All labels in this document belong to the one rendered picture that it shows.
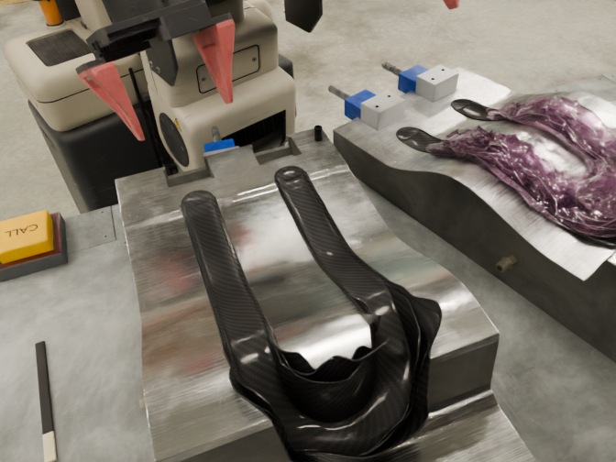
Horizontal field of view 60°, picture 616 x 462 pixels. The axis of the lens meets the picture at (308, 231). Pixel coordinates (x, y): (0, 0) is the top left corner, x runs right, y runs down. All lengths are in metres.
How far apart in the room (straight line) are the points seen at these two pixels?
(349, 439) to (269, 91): 0.67
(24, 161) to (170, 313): 2.03
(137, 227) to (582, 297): 0.45
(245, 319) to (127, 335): 0.19
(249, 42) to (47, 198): 1.44
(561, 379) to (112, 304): 0.48
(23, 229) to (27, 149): 1.83
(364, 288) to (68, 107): 0.82
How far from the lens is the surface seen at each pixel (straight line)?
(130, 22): 0.51
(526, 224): 0.60
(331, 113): 2.39
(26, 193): 2.31
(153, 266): 0.56
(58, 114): 1.16
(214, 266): 0.55
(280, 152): 0.69
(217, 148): 0.77
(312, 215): 0.58
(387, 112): 0.75
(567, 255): 0.59
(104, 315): 0.65
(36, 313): 0.69
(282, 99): 0.99
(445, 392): 0.46
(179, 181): 0.68
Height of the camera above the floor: 1.28
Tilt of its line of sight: 45 degrees down
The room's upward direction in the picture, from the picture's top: 4 degrees counter-clockwise
